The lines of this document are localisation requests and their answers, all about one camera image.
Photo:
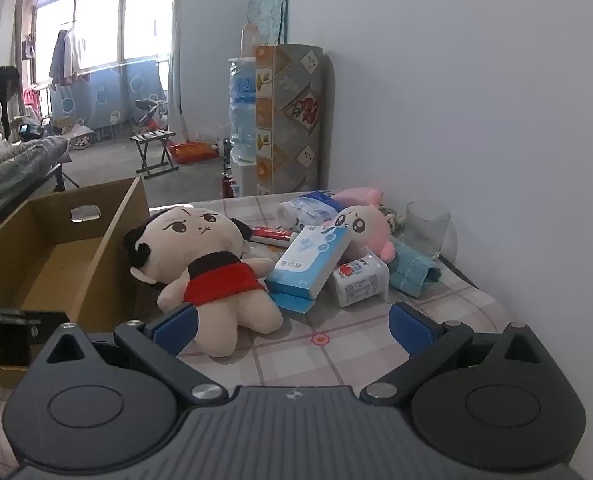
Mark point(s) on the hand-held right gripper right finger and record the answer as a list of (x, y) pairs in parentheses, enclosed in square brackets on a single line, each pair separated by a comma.
[(409, 327)]

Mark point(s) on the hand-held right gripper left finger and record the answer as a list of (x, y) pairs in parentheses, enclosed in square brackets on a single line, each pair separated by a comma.
[(176, 330)]

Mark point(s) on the blue checked towel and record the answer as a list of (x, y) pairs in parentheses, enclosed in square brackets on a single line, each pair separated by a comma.
[(409, 270)]

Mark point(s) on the white yogurt cup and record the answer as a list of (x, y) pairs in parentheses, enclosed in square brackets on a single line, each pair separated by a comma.
[(359, 280)]

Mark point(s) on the brown cardboard box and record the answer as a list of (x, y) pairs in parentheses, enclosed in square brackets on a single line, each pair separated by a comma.
[(51, 260)]

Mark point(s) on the plush doll with red top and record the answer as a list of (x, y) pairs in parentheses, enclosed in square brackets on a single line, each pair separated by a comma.
[(186, 240)]

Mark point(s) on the pink round plush toy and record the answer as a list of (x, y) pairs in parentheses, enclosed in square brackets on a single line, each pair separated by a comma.
[(364, 230)]

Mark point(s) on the floral fabric scrunchie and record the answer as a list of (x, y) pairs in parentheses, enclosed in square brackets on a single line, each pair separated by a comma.
[(394, 220)]

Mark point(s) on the blue tissue pack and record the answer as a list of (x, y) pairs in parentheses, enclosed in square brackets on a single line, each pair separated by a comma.
[(306, 260)]

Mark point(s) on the red toothpaste tube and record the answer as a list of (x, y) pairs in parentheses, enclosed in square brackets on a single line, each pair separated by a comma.
[(271, 234)]

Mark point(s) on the blue white wet wipes pack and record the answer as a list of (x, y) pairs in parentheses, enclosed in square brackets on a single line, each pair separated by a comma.
[(311, 207)]

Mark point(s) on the checked pink tablecloth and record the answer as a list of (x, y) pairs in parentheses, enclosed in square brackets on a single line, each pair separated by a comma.
[(356, 360)]

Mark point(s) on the clear glass cup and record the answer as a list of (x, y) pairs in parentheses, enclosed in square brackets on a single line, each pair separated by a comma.
[(426, 230)]

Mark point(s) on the pink plush cushion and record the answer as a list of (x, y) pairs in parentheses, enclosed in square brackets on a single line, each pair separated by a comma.
[(359, 195)]

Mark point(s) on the red fire extinguisher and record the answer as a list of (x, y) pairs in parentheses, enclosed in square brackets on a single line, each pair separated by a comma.
[(226, 187)]

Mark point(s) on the white water dispenser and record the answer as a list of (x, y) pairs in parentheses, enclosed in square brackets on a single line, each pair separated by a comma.
[(244, 177)]

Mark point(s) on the folding stool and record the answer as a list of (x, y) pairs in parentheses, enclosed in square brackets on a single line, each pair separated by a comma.
[(154, 152)]

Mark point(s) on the orange bag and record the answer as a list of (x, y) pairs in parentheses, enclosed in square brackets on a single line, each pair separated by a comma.
[(191, 151)]

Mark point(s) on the blue cloth with circles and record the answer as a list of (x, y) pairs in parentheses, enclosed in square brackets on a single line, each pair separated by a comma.
[(106, 95)]

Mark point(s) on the folded patterned mattress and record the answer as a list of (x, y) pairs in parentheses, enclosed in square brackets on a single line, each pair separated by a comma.
[(289, 120)]

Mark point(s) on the hanging clothes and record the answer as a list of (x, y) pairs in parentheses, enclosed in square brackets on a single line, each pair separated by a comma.
[(66, 55)]

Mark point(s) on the window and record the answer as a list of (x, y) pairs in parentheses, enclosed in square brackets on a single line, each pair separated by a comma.
[(101, 20)]

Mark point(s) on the floral wall cloth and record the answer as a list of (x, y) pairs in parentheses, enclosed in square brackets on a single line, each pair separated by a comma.
[(271, 0)]

